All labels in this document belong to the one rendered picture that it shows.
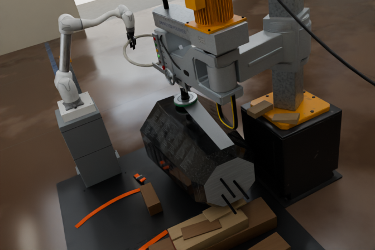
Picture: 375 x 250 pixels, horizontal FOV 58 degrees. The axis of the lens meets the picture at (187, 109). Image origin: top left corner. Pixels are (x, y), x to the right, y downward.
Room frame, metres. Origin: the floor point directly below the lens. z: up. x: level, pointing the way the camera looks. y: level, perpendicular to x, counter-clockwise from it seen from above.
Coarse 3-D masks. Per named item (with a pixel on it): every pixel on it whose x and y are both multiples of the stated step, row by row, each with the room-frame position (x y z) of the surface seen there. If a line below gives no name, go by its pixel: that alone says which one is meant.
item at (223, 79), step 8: (232, 64) 2.00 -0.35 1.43; (208, 72) 2.04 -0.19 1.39; (216, 72) 1.98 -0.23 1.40; (224, 72) 1.97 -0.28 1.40; (232, 72) 1.99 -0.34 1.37; (216, 80) 1.99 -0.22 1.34; (224, 80) 1.97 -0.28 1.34; (232, 80) 1.99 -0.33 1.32; (216, 88) 1.99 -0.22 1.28; (224, 88) 1.97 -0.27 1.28; (232, 88) 1.98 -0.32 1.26
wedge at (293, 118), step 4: (276, 116) 2.21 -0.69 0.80; (280, 116) 2.19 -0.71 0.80; (284, 116) 2.17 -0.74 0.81; (288, 116) 2.16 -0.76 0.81; (292, 116) 2.13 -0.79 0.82; (296, 116) 2.11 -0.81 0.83; (272, 120) 2.18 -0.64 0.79; (276, 120) 2.16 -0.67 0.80; (280, 120) 2.14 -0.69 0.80; (284, 120) 2.12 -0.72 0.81; (288, 120) 2.11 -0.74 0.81; (292, 120) 2.09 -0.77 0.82; (296, 120) 2.07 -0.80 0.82; (296, 124) 2.07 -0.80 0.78
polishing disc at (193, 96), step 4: (188, 92) 2.75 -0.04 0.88; (192, 92) 2.74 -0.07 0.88; (176, 96) 2.73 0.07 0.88; (180, 96) 2.71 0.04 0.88; (192, 96) 2.67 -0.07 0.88; (196, 96) 2.65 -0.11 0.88; (176, 100) 2.65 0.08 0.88; (180, 100) 2.63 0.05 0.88; (184, 100) 2.62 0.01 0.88; (188, 100) 2.60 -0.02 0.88; (192, 100) 2.59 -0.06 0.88; (180, 104) 2.57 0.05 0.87; (184, 104) 2.56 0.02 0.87
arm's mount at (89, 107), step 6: (84, 96) 3.12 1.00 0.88; (60, 102) 3.08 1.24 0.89; (84, 102) 2.98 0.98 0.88; (90, 102) 2.96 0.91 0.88; (60, 108) 2.95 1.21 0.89; (78, 108) 2.88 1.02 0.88; (84, 108) 2.89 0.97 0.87; (90, 108) 2.90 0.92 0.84; (66, 114) 2.83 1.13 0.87; (72, 114) 2.84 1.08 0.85; (78, 114) 2.86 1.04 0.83; (84, 114) 2.88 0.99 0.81; (66, 120) 2.82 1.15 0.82
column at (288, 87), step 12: (276, 0) 2.33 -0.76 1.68; (288, 0) 2.28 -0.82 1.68; (300, 0) 2.34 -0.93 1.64; (276, 12) 2.33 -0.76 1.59; (288, 12) 2.28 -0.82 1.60; (276, 72) 2.35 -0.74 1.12; (288, 72) 2.28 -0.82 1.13; (300, 72) 2.33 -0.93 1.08; (276, 84) 2.35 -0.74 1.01; (288, 84) 2.28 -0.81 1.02; (300, 84) 2.33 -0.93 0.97; (276, 96) 2.35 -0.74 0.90; (288, 96) 2.29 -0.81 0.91; (300, 96) 2.33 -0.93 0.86; (288, 108) 2.29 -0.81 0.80
